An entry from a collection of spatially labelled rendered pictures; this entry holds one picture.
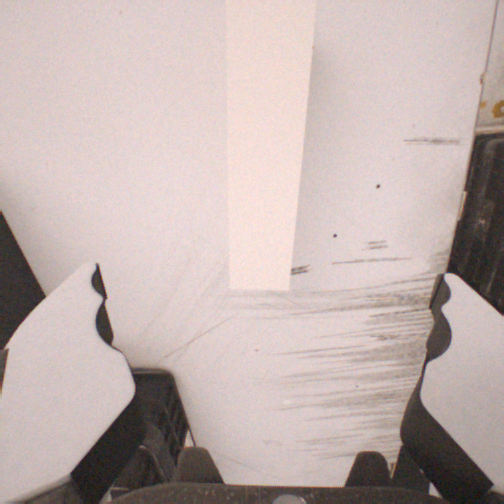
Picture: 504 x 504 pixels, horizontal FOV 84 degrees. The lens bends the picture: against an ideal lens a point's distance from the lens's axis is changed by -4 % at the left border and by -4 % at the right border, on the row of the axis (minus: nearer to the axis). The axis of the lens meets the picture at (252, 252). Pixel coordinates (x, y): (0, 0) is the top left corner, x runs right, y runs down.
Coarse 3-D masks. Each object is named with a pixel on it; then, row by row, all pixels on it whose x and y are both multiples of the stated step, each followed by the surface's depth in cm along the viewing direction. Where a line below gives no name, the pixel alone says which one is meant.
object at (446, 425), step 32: (448, 288) 10; (448, 320) 8; (480, 320) 8; (448, 352) 7; (480, 352) 7; (416, 384) 7; (448, 384) 6; (480, 384) 6; (416, 416) 6; (448, 416) 6; (480, 416) 6; (416, 448) 6; (448, 448) 5; (480, 448) 5; (448, 480) 5; (480, 480) 5
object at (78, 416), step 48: (96, 288) 10; (48, 336) 7; (96, 336) 7; (48, 384) 6; (96, 384) 6; (0, 432) 5; (48, 432) 5; (96, 432) 5; (144, 432) 7; (0, 480) 4; (48, 480) 5; (96, 480) 5
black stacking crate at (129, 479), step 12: (132, 456) 34; (144, 456) 35; (132, 468) 33; (144, 468) 34; (156, 468) 37; (120, 480) 32; (132, 480) 32; (144, 480) 34; (156, 480) 37; (120, 492) 31
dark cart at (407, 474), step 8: (400, 448) 157; (400, 456) 155; (408, 456) 155; (400, 464) 152; (408, 464) 151; (416, 464) 151; (400, 472) 149; (408, 472) 148; (416, 472) 147; (392, 480) 146; (400, 480) 145; (408, 480) 145; (416, 480) 144; (424, 480) 144; (408, 488) 142; (416, 488) 141; (424, 488) 141
